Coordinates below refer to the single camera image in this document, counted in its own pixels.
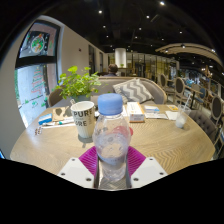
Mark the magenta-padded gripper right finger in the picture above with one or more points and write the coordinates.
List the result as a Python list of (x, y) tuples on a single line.
[(146, 170)]

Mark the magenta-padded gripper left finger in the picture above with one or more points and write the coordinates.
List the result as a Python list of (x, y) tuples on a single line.
[(77, 171)]

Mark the clear bottle with blue cap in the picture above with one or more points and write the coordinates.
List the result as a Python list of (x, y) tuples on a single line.
[(111, 133)]

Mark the white tube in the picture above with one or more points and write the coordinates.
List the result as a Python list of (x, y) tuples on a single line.
[(58, 123)]

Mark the white paper sachets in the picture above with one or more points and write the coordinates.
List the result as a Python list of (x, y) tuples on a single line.
[(156, 116)]

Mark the silver blister pack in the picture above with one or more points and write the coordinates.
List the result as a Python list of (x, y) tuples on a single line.
[(38, 130)]

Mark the clear plastic cup with straw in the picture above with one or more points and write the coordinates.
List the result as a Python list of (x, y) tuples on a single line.
[(181, 120)]

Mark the small white and blue box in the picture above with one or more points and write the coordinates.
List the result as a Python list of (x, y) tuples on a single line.
[(151, 109)]

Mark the small yellow card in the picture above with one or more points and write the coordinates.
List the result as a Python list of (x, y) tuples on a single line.
[(172, 107)]

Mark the grey tufted armchair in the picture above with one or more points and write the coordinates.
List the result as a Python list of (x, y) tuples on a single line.
[(203, 121)]

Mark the brown wooden chair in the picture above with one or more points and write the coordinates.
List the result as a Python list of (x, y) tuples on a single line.
[(55, 97)]

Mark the grey zigzag pillow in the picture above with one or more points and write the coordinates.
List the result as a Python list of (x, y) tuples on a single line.
[(133, 90)]

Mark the green potted plant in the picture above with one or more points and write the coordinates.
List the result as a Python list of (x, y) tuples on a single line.
[(77, 85)]

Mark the grey curved sofa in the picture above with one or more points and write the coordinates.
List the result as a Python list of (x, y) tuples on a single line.
[(106, 86)]

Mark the group of wooden dining chairs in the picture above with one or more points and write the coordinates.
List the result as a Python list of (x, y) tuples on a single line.
[(180, 86)]

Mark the window with tree drawing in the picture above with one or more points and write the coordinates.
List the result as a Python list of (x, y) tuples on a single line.
[(35, 90)]

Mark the person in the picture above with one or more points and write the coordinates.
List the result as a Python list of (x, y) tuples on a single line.
[(112, 70)]

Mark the white round pillar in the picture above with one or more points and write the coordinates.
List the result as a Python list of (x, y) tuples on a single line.
[(120, 57)]

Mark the food picture poster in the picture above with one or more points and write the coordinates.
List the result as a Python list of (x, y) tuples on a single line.
[(37, 44)]

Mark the ceiling spot lights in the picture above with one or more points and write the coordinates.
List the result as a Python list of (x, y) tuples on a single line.
[(162, 3)]

